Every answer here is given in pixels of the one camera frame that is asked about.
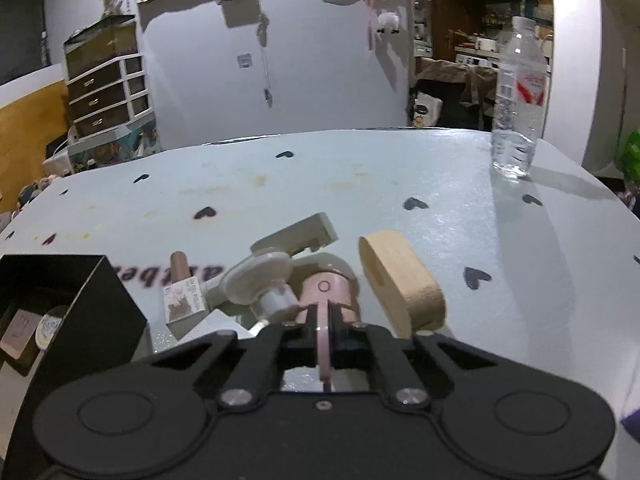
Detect white plush sheep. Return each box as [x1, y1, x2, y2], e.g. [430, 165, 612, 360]
[376, 10, 402, 35]

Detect pink hanging ribbons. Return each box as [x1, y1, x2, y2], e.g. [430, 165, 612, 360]
[356, 0, 383, 52]

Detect black cardboard box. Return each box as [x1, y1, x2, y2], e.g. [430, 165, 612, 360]
[0, 254, 151, 480]

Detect white round suction hook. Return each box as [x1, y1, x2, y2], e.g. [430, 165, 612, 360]
[202, 251, 301, 323]

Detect oval wooden block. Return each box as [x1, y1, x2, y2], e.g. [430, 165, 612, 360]
[358, 230, 447, 340]

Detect hanging cable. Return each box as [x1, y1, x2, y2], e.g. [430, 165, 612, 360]
[257, 10, 275, 108]

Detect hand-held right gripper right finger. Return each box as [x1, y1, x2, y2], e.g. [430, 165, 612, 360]
[329, 304, 507, 409]

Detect pile of plush toys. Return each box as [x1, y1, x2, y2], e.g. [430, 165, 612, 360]
[16, 172, 66, 208]

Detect green plastic bag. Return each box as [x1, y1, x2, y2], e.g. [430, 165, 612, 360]
[616, 130, 640, 183]

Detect white heart-print table cover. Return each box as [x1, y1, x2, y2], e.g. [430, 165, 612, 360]
[0, 127, 640, 480]

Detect pink round device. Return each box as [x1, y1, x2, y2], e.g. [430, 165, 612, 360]
[297, 270, 362, 325]

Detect clear plastic water bottle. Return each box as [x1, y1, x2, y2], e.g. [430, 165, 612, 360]
[491, 16, 551, 181]

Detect pale round tin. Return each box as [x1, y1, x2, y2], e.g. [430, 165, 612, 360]
[37, 305, 71, 352]

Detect glass fish tank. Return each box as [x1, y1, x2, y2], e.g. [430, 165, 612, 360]
[63, 14, 139, 82]

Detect brown cloth covered chair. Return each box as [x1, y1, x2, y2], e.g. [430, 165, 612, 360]
[412, 56, 501, 131]

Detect white drawer cabinet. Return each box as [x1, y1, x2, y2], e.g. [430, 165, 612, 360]
[66, 52, 157, 139]

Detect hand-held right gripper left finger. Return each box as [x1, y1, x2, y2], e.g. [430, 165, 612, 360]
[150, 304, 319, 409]

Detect colourful painted cabinet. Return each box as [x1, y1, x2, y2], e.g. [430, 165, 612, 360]
[66, 122, 162, 173]

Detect white bag with bear print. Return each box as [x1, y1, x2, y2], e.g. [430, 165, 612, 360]
[410, 91, 443, 127]

